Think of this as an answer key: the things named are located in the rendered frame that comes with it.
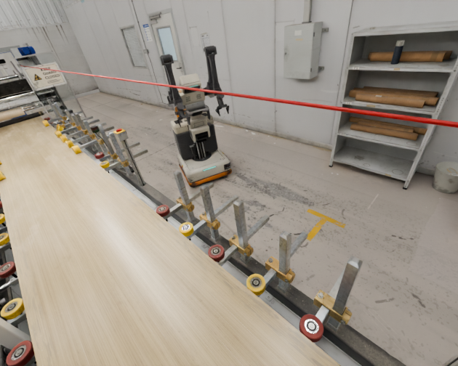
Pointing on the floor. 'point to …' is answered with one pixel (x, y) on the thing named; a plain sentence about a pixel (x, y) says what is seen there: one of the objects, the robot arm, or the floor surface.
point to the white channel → (3, 331)
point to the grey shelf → (413, 77)
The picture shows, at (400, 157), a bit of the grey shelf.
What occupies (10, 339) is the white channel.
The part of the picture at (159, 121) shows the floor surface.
